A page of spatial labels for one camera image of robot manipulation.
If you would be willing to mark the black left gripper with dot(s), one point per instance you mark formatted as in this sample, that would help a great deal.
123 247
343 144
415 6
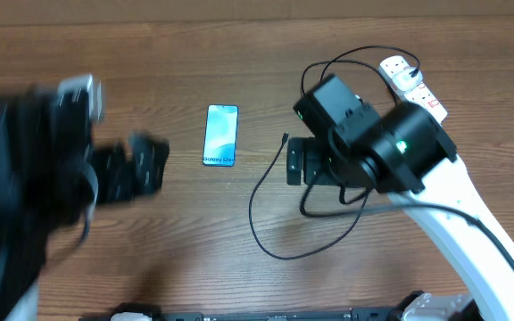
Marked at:
127 185

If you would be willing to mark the blue screen smartphone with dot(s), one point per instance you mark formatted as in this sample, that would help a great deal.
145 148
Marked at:
219 148

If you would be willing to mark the white power strip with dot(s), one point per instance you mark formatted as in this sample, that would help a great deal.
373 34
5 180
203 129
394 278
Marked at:
420 95

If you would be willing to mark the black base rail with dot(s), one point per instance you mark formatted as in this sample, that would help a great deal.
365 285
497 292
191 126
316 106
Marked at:
417 305

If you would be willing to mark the white charger plug adapter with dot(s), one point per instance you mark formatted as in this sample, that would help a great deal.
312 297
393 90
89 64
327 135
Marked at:
407 79

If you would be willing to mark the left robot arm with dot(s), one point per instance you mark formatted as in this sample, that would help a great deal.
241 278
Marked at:
52 176

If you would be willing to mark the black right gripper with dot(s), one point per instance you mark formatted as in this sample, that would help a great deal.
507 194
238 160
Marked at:
321 175

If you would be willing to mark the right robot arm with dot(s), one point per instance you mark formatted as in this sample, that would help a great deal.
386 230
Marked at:
407 155

